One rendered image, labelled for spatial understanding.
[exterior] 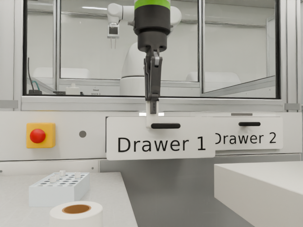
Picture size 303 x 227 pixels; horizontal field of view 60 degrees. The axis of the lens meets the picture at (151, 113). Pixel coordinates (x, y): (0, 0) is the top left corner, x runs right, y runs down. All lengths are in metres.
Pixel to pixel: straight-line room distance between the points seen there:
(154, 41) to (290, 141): 0.63
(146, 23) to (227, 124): 0.44
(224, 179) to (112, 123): 0.30
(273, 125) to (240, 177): 0.54
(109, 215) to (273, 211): 0.26
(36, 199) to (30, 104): 0.38
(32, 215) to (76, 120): 0.39
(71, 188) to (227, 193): 0.29
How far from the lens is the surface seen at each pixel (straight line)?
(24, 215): 0.52
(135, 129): 0.67
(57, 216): 0.37
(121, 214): 0.48
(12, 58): 0.89
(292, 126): 1.06
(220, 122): 0.90
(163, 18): 0.67
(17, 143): 0.87
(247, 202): 0.47
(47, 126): 0.80
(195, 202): 0.93
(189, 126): 0.70
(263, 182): 0.42
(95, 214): 0.37
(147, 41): 0.66
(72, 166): 0.85
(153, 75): 0.62
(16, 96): 0.87
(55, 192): 0.54
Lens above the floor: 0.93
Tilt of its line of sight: 1 degrees up
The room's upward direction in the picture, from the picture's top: straight up
